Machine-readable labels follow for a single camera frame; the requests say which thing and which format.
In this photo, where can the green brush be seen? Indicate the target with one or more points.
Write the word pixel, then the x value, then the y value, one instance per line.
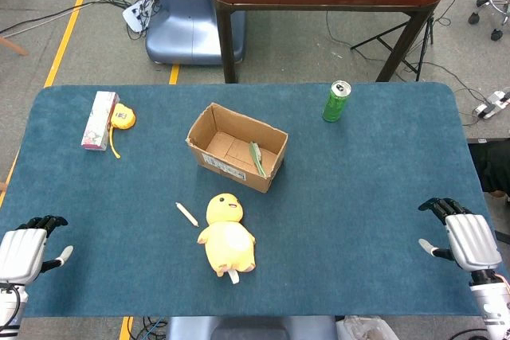
pixel 257 159

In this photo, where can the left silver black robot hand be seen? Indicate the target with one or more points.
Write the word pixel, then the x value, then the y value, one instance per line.
pixel 22 252

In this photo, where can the white pen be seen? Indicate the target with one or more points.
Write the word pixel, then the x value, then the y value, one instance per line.
pixel 187 214

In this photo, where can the yellow plush toy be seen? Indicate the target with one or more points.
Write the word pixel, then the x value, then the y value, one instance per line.
pixel 229 242

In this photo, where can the blue felt table mat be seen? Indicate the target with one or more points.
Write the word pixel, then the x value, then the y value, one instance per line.
pixel 358 216

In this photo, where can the chrome rolling stool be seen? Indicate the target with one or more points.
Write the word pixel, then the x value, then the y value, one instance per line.
pixel 500 1

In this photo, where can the open cardboard box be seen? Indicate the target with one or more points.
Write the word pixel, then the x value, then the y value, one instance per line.
pixel 229 166

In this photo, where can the clear plastic bag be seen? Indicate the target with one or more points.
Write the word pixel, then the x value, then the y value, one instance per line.
pixel 364 330

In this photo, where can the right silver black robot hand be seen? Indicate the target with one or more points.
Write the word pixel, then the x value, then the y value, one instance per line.
pixel 472 240

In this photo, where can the black tripod stand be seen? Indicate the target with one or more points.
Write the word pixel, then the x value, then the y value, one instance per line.
pixel 406 61

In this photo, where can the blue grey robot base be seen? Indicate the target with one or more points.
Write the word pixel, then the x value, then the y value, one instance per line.
pixel 183 29

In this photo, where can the yellow tape measure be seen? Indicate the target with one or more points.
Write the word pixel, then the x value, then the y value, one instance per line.
pixel 123 117

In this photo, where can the green drink can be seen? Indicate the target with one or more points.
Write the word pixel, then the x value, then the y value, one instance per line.
pixel 335 105

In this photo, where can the white power strip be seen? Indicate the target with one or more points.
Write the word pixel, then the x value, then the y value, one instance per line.
pixel 494 103
pixel 133 15

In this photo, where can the pink white carton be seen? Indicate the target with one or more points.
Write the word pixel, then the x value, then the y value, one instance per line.
pixel 99 121

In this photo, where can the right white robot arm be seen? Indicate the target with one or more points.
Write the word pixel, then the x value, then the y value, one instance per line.
pixel 492 304

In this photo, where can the blue grey robot torso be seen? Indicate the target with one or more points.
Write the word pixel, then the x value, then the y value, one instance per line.
pixel 247 330

